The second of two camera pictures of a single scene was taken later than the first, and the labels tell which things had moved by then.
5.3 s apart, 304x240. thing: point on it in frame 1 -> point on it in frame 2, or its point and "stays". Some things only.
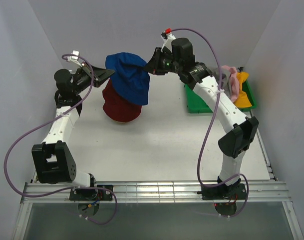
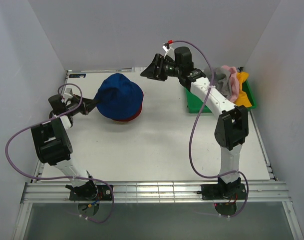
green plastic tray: (196, 105) stays
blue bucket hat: (129, 80) -> (121, 99)
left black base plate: (92, 194) stays
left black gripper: (100, 75) -> (87, 105)
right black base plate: (235, 191) stays
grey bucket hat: (225, 76) stays
